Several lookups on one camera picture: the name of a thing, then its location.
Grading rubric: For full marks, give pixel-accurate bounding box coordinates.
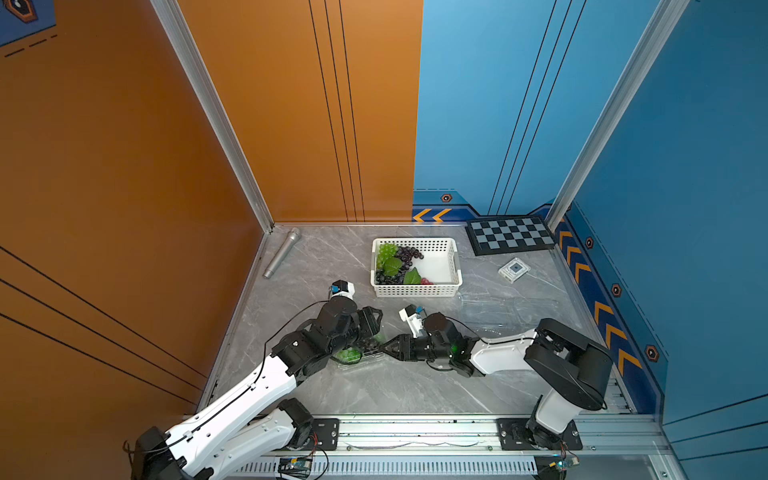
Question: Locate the silver microphone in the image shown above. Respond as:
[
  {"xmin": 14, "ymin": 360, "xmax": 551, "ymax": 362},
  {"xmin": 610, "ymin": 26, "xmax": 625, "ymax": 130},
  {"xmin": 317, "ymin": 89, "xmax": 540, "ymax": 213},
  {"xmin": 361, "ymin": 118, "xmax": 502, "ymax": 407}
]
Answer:
[{"xmin": 263, "ymin": 227, "xmax": 302, "ymax": 279}]

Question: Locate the aluminium rail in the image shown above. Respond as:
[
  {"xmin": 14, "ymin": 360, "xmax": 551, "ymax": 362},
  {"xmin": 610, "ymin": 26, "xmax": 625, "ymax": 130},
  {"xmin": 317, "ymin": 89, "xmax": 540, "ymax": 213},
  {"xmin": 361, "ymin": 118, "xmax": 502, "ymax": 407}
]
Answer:
[{"xmin": 173, "ymin": 413, "xmax": 673, "ymax": 458}]

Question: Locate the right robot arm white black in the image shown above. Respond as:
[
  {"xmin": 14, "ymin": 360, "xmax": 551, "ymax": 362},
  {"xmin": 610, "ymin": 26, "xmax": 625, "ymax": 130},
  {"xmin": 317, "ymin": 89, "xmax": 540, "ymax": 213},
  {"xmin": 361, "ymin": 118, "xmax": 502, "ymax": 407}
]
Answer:
[{"xmin": 379, "ymin": 312, "xmax": 613, "ymax": 450}]

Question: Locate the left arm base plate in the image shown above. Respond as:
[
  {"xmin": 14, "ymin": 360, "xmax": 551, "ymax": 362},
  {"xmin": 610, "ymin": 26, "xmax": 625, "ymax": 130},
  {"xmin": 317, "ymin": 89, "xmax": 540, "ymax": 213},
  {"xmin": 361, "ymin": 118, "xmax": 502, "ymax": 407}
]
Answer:
[{"xmin": 285, "ymin": 418, "xmax": 340, "ymax": 451}]

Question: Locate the green circuit board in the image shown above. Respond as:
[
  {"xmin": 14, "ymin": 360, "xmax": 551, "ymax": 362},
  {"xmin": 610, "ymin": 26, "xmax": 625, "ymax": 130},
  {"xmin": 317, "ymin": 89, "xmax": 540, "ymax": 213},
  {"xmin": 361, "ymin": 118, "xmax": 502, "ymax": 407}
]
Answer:
[
  {"xmin": 549, "ymin": 454, "xmax": 581, "ymax": 472},
  {"xmin": 276, "ymin": 456, "xmax": 314, "ymax": 480}
]

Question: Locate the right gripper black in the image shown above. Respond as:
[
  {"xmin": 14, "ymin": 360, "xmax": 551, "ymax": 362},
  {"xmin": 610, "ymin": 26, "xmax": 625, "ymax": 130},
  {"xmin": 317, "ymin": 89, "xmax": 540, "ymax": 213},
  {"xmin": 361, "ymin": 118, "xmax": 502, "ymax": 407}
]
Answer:
[{"xmin": 378, "ymin": 335, "xmax": 452, "ymax": 363}]

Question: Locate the green grape leaf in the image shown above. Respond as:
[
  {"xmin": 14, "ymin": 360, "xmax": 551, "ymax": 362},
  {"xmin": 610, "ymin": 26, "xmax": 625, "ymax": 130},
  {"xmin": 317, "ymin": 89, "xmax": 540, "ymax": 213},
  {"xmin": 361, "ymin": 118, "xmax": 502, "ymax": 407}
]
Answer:
[
  {"xmin": 403, "ymin": 268, "xmax": 422, "ymax": 285},
  {"xmin": 382, "ymin": 257, "xmax": 404, "ymax": 277}
]

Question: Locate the dark purple grape bunch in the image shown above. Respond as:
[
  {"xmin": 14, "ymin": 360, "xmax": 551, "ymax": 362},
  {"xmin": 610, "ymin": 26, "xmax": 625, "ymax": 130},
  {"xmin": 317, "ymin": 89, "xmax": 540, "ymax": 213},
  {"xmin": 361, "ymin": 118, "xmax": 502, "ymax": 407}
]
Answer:
[{"xmin": 395, "ymin": 246, "xmax": 424, "ymax": 272}]

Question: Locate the right green circuit board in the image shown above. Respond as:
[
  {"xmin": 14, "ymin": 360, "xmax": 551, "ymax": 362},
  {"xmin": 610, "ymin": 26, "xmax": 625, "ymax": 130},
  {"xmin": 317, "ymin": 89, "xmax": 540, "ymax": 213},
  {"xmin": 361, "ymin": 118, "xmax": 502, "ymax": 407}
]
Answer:
[{"xmin": 549, "ymin": 454, "xmax": 581, "ymax": 472}]

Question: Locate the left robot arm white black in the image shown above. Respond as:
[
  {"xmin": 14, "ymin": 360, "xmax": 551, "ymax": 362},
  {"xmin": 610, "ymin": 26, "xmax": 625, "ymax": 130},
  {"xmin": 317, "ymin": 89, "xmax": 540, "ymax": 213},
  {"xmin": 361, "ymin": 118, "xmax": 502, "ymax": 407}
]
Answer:
[{"xmin": 127, "ymin": 295, "xmax": 383, "ymax": 479}]

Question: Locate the black grey chessboard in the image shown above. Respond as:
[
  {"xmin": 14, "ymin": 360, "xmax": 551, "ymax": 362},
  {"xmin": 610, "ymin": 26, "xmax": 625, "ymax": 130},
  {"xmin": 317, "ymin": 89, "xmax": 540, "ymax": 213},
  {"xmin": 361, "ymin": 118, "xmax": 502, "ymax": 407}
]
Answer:
[{"xmin": 465, "ymin": 216, "xmax": 556, "ymax": 256}]

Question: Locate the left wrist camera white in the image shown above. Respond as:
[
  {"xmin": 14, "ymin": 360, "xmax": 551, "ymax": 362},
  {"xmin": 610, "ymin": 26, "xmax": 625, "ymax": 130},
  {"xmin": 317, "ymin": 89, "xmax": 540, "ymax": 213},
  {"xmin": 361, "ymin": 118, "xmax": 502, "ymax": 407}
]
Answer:
[{"xmin": 328, "ymin": 280, "xmax": 355, "ymax": 300}]

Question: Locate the left green circuit board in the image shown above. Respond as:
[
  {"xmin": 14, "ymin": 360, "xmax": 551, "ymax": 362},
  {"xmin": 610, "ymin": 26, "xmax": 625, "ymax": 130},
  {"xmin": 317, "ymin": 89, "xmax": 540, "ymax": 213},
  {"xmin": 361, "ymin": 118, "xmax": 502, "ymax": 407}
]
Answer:
[{"xmin": 276, "ymin": 456, "xmax": 314, "ymax": 480}]

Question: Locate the small black grape bunch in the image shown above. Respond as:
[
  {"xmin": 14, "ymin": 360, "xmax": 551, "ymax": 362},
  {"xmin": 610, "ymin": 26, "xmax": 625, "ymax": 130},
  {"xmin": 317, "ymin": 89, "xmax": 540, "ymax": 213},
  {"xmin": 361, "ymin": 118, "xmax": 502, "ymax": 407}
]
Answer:
[{"xmin": 374, "ymin": 270, "xmax": 405, "ymax": 285}]

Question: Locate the small green grape bunch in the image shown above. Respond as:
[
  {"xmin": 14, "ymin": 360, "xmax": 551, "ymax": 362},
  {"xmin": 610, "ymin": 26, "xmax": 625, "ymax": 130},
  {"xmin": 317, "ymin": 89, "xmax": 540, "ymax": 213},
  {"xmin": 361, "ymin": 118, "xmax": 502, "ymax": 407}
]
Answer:
[{"xmin": 376, "ymin": 243, "xmax": 399, "ymax": 270}]

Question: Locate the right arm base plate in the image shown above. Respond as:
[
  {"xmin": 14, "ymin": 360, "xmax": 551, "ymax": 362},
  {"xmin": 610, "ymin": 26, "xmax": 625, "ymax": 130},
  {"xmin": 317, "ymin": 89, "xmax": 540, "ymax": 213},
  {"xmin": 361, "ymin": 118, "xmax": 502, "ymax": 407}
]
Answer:
[{"xmin": 496, "ymin": 418, "xmax": 583, "ymax": 451}]

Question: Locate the white perforated plastic basket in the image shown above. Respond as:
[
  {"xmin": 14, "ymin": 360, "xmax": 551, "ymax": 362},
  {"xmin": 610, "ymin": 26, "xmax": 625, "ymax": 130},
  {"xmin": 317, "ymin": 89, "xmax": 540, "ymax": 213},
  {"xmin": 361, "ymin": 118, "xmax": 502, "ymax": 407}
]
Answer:
[{"xmin": 370, "ymin": 237, "xmax": 463, "ymax": 298}]

